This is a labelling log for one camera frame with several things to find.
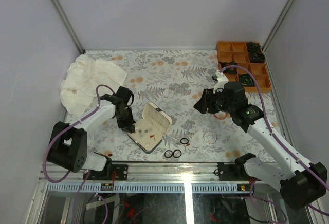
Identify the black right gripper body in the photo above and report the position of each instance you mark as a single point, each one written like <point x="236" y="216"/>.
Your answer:
<point x="219" y="103"/>

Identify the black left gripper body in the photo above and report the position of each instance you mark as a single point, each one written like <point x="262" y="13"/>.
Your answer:
<point x="118" y="115"/>

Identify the cream and navy jewelry box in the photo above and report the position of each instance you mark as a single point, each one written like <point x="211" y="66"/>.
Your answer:
<point x="157" y="122"/>

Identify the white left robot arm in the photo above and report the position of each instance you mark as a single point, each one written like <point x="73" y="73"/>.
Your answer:
<point x="68" y="142"/>

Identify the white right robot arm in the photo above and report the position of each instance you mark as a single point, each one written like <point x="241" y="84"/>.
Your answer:
<point x="300" y="182"/>

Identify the floral table mat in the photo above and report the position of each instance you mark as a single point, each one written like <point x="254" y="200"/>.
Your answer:
<point x="174" y="81"/>

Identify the orange-red bangle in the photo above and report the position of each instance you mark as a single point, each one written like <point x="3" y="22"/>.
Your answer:
<point x="221" y="116"/>

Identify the dark green fabric flower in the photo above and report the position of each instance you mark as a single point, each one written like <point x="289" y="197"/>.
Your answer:
<point x="246" y="80"/>

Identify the dark fabric flower orange dots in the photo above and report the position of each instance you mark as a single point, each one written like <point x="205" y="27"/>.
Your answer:
<point x="227" y="67"/>

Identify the white crumpled cloth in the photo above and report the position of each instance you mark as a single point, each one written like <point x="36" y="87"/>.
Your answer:
<point x="78" y="89"/>

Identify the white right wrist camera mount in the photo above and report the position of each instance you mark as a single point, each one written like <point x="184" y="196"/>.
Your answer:
<point x="220" y="80"/>

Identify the silver wire bangle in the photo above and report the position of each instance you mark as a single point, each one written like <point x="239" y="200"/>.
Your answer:
<point x="210" y="137"/>

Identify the aluminium rail frame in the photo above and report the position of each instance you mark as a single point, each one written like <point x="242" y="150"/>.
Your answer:
<point x="166" y="177"/>

